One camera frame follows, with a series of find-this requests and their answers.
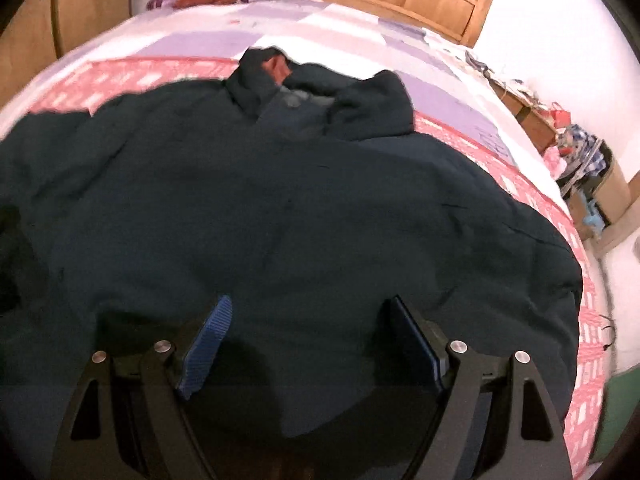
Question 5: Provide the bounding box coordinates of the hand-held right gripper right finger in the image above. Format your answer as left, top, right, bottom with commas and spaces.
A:
382, 295, 573, 480

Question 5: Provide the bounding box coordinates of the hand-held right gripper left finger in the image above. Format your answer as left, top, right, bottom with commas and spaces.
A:
50, 294, 235, 480

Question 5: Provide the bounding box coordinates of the dark padded jacket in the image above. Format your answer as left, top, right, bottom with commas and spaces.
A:
0, 47, 585, 480

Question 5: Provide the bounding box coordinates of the green mat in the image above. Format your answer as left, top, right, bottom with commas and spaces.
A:
594, 367, 640, 462

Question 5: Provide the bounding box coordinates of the light blue plastic bag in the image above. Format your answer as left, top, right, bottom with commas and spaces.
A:
587, 200, 606, 236

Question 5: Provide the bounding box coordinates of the pink bag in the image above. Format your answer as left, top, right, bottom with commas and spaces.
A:
542, 147, 566, 178

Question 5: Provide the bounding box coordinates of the light wooden furniture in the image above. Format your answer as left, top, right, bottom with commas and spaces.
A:
595, 170, 640, 258

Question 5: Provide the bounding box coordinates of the wooden cabinet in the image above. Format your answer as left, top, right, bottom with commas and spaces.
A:
492, 80, 558, 153

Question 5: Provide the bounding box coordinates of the cardboard box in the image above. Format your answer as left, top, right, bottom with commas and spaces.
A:
570, 145, 633, 236

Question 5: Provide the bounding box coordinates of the blue plaid cloth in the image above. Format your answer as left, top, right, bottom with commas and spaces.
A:
557, 125, 608, 181

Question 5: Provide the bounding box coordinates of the red checked mat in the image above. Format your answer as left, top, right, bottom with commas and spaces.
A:
27, 57, 613, 478

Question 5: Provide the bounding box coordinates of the pile of cabinet clutter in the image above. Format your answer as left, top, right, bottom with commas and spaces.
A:
465, 50, 531, 101

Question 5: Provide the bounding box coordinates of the pink purple patchwork quilt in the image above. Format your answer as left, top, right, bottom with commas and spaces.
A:
0, 0, 571, 211

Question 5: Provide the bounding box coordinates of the wooden wardrobe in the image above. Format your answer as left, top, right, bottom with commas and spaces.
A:
0, 0, 133, 106

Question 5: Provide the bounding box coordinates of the thin black cable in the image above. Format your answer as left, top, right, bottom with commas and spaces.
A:
599, 314, 617, 352

